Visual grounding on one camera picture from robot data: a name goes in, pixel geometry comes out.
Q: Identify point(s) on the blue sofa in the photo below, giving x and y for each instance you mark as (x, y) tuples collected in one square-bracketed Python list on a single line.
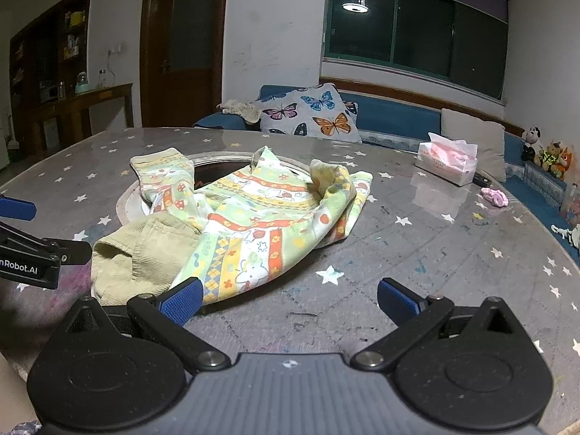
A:
[(394, 120)]

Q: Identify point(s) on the grey star-print tablecloth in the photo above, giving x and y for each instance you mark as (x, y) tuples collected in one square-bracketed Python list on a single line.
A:
[(408, 244)]

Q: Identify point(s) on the beige pillow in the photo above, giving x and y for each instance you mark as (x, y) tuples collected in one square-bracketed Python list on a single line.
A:
[(475, 136)]

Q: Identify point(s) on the small dark remote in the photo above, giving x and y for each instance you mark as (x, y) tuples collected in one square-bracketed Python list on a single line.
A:
[(481, 180)]

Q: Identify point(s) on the pink tissue pack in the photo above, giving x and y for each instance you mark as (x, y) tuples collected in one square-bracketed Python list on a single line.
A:
[(446, 163)]

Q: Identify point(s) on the patterned pastel children's shirt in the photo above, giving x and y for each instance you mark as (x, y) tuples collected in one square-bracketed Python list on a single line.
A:
[(253, 217)]

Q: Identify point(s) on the pale crumpled cloth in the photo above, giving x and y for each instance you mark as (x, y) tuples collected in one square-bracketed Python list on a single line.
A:
[(239, 109)]

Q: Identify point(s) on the dark wooden door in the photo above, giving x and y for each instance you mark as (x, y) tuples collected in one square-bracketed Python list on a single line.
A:
[(190, 54)]

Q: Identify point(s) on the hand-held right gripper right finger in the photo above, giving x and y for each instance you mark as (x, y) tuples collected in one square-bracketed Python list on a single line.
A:
[(398, 301)]

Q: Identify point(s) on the round built-in induction cooker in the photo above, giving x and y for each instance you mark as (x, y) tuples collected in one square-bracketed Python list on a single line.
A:
[(214, 173)]

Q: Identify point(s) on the black and white plush toy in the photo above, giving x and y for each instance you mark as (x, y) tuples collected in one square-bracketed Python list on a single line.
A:
[(531, 142)]

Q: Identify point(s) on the butterfly print pillow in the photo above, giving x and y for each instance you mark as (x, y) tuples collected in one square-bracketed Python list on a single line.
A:
[(308, 113)]

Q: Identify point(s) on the orange plush toy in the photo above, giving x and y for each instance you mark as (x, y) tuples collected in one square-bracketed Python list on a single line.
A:
[(565, 161)]

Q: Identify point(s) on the white wall socket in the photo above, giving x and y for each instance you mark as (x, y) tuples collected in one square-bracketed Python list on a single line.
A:
[(114, 49)]

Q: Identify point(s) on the clear glass jar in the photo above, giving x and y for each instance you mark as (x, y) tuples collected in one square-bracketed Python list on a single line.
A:
[(103, 78)]

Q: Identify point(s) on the mint green jar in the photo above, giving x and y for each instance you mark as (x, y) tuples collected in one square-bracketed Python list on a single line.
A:
[(81, 84)]

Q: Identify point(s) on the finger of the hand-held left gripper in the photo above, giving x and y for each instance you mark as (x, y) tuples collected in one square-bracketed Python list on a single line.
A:
[(18, 208), (72, 252)]

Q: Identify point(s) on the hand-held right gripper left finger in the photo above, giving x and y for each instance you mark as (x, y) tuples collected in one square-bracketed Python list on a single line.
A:
[(181, 302)]

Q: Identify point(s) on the green framed window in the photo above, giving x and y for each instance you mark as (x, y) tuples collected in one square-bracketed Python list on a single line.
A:
[(421, 31)]

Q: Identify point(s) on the dark wooden shelf cabinet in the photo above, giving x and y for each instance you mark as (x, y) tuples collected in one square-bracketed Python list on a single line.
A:
[(45, 54)]

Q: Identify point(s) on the wooden console table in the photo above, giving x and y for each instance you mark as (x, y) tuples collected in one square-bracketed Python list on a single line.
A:
[(86, 99)]

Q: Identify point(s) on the pale plastic toy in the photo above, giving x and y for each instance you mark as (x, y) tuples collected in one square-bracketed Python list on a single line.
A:
[(572, 235)]

